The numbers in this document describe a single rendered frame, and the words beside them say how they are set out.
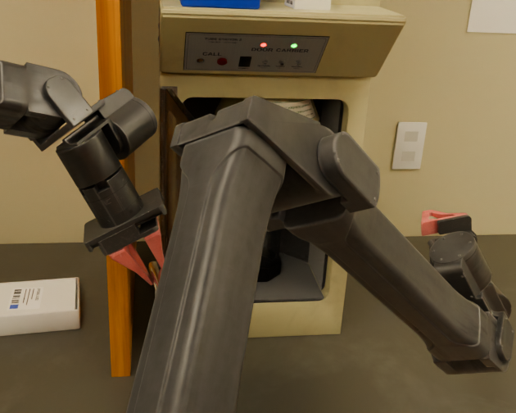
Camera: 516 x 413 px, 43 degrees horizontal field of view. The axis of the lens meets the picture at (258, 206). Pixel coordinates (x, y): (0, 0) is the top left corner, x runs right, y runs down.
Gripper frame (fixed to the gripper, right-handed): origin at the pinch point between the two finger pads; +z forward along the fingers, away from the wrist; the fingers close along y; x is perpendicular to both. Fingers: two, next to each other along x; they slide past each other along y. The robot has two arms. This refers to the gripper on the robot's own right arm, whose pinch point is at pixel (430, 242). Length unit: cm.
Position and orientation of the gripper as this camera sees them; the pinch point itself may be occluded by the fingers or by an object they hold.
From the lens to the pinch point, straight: 101.4
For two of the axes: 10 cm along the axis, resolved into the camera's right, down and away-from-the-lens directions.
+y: -1.5, -9.0, -4.2
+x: -9.8, 1.9, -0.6
